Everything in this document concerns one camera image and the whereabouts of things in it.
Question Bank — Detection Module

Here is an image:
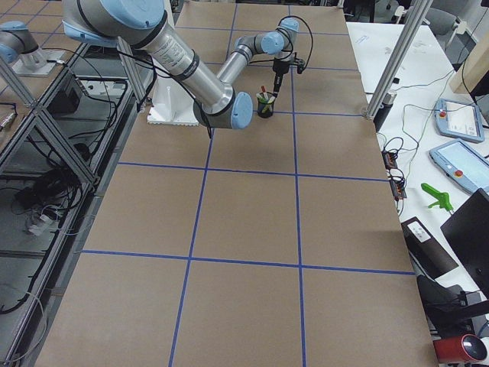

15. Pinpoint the near teach pendant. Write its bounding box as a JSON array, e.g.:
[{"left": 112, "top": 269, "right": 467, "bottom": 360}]
[{"left": 429, "top": 138, "right": 488, "bottom": 194}]

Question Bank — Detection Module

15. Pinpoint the black camera cable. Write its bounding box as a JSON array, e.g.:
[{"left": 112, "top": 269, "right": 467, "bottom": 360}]
[{"left": 277, "top": 15, "right": 314, "bottom": 70}]

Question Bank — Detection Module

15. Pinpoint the teach pendant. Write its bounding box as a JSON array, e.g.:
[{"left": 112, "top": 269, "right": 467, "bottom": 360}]
[
  {"left": 429, "top": 138, "right": 488, "bottom": 194},
  {"left": 434, "top": 99, "right": 485, "bottom": 143}
]

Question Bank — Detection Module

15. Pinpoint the black box white label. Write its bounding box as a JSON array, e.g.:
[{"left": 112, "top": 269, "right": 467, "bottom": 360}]
[{"left": 401, "top": 217, "right": 458, "bottom": 279}]

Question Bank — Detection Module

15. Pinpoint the orange circuit board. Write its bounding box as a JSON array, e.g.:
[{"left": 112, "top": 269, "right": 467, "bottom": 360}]
[{"left": 381, "top": 149, "right": 406, "bottom": 202}]

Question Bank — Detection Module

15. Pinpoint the red cylinder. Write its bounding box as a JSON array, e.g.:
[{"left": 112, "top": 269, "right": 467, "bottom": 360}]
[{"left": 433, "top": 334, "right": 488, "bottom": 364}]

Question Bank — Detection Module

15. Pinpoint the black monitor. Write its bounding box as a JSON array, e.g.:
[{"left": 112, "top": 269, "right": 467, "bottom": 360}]
[{"left": 441, "top": 189, "right": 488, "bottom": 297}]

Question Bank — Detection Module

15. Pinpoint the green plastic tool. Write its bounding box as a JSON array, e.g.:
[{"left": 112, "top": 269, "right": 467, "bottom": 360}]
[{"left": 420, "top": 183, "right": 454, "bottom": 213}]

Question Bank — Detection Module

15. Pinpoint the white camera stand column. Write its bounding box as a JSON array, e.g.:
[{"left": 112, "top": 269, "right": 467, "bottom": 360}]
[{"left": 147, "top": 76, "right": 199, "bottom": 127}]

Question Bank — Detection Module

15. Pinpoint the black mesh pen cup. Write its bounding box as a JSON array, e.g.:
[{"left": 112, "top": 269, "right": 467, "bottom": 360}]
[{"left": 256, "top": 93, "right": 275, "bottom": 119}]

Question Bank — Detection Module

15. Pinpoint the aluminium frame post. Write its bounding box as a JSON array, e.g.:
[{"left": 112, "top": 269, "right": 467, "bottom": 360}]
[{"left": 364, "top": 0, "right": 432, "bottom": 120}]

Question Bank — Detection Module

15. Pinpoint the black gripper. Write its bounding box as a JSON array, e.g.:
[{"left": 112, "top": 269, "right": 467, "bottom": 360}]
[{"left": 272, "top": 58, "right": 291, "bottom": 97}]

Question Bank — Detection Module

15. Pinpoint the far teach pendant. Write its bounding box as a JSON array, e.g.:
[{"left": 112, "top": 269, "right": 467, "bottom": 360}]
[{"left": 434, "top": 99, "right": 485, "bottom": 143}]

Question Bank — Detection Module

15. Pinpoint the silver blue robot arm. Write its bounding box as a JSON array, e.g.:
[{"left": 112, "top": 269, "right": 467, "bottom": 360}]
[
  {"left": 1, "top": 21, "right": 65, "bottom": 76},
  {"left": 63, "top": 1, "right": 299, "bottom": 129}
]

